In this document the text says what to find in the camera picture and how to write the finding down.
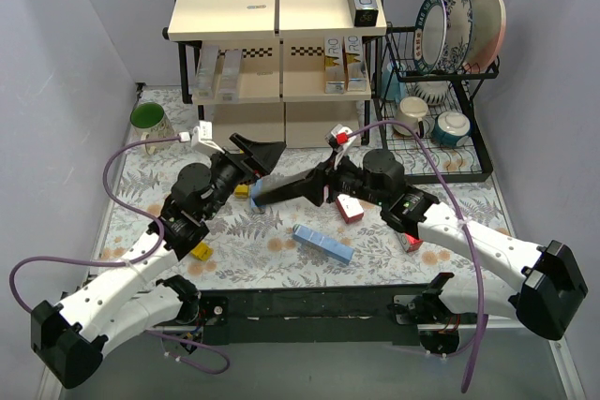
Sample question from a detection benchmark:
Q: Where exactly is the brown red toothpaste box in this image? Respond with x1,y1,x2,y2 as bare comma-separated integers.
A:
335,194,365,224

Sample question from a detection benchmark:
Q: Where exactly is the silver white toothpaste box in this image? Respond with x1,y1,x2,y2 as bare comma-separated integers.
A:
218,49,243,102

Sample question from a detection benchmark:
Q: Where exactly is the silver striped toothpaste box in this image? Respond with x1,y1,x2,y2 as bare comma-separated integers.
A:
195,44,219,98

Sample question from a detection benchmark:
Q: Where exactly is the silver RO toothpaste box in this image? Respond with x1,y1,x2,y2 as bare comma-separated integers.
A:
344,36,368,92

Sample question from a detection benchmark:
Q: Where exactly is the orange RO toothpaste box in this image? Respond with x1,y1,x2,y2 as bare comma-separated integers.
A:
324,37,346,94

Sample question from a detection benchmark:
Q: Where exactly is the black gold toothpaste box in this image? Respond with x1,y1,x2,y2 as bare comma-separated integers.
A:
256,170,311,206

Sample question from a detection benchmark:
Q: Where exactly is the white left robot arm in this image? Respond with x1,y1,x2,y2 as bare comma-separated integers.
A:
30,132,286,389

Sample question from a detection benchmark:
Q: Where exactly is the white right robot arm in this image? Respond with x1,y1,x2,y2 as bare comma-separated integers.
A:
315,149,588,340

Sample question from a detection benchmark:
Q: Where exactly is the beige three-tier shelf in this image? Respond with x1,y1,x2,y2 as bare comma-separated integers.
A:
163,0,386,148

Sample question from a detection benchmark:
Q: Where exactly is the yellow toothpaste box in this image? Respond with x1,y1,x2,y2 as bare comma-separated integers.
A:
233,185,250,200

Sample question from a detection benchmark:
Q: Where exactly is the light blue toothpaste box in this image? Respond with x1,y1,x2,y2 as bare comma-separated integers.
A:
249,177,271,215

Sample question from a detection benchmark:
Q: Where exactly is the small yellow box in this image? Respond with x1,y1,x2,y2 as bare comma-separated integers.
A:
189,243,213,261

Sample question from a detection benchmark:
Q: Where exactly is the green floral mug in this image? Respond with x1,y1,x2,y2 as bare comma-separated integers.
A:
129,102,176,156

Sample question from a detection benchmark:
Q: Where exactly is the light blue mug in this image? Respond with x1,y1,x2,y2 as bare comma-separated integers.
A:
382,62,407,104

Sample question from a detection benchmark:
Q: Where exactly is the white bowl blue pattern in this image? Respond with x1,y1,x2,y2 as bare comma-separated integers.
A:
414,81,449,107

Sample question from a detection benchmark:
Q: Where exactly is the teal rimmed plate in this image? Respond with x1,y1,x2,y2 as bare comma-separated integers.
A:
412,0,447,75

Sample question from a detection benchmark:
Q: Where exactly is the blue floral plate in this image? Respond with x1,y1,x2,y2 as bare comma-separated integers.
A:
439,0,473,73

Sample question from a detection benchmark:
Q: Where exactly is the pink beige plate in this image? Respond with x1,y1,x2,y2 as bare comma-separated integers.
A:
463,0,506,73

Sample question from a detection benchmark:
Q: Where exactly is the cream mug black handle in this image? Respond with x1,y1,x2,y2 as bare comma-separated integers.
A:
393,96,428,138

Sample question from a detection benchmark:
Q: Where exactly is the black wire dish rack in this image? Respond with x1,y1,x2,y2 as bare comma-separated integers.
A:
364,24,500,183

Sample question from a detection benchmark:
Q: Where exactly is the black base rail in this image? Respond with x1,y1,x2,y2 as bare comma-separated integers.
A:
53,277,562,345

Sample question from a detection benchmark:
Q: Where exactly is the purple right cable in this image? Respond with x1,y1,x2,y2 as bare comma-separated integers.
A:
346,119,489,393

